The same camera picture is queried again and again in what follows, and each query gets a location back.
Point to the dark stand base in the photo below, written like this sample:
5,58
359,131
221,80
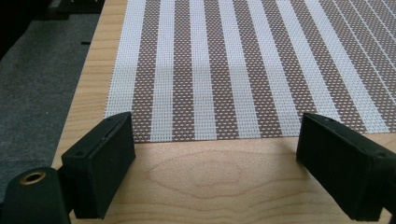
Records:
67,7

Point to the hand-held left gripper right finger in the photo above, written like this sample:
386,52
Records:
345,174

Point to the brown white striped woven placemat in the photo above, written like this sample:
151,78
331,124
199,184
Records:
249,65

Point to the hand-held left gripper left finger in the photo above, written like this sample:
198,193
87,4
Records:
99,168

